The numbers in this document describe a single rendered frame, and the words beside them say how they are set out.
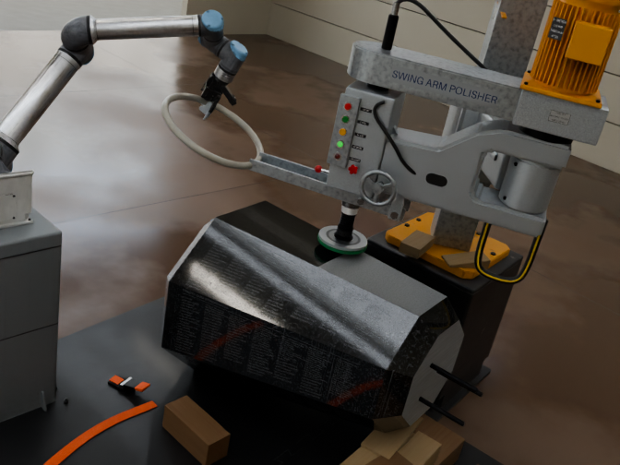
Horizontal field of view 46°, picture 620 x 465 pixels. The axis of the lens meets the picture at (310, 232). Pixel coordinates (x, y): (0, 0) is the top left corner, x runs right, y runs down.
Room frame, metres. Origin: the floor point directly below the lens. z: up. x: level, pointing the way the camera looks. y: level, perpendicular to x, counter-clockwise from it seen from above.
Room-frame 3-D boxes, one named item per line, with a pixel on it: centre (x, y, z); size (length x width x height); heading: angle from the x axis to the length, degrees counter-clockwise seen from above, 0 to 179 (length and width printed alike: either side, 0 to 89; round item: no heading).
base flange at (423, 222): (3.31, -0.69, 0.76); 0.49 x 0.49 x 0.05; 57
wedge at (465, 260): (3.08, -0.74, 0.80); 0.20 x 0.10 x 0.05; 108
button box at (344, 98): (2.73, -0.05, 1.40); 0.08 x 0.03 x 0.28; 76
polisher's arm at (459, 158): (2.72, -0.52, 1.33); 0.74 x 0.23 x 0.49; 76
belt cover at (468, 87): (2.74, -0.48, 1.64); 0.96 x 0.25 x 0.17; 76
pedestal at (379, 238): (3.31, -0.69, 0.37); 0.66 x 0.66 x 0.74; 57
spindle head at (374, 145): (2.80, -0.22, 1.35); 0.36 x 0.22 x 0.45; 76
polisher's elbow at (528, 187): (2.67, -0.78, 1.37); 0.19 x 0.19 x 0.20
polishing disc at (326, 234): (2.82, -0.14, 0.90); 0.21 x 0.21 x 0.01
